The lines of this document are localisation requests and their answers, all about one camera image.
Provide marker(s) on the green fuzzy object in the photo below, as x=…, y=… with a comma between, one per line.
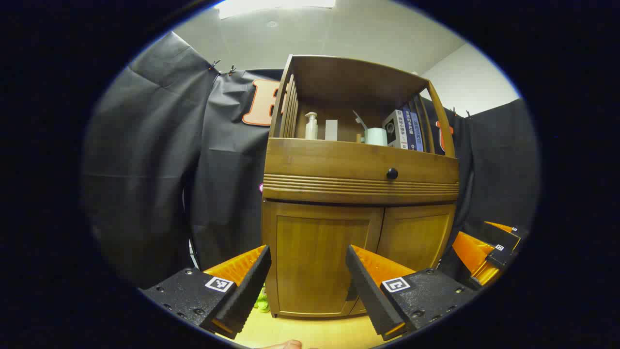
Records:
x=262, y=300

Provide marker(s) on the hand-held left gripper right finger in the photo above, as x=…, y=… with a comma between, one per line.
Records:
x=368, y=295

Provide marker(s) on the light blue book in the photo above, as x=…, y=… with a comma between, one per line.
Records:
x=418, y=132

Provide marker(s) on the white cup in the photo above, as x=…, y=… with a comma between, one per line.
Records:
x=376, y=136

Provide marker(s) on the black round drawer knob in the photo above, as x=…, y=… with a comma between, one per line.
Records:
x=392, y=173

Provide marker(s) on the white pump bottle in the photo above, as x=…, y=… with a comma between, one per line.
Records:
x=311, y=127

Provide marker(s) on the white brush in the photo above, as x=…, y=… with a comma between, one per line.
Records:
x=360, y=120

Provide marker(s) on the ceiling light panel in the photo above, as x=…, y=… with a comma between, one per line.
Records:
x=276, y=5

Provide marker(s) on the small white box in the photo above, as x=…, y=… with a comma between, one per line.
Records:
x=331, y=130

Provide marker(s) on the wooden cabinet door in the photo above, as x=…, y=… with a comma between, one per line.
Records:
x=416, y=237
x=310, y=257

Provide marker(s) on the dark blue book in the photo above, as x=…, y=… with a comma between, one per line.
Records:
x=410, y=128

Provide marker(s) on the wooden double-door shoe cabinet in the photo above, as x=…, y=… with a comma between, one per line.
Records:
x=315, y=165

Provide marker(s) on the white book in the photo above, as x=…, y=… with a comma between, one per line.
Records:
x=395, y=128

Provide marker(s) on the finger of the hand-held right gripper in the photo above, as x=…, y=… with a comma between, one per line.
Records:
x=503, y=236
x=474, y=257

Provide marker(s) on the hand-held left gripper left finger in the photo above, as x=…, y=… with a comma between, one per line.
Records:
x=252, y=291

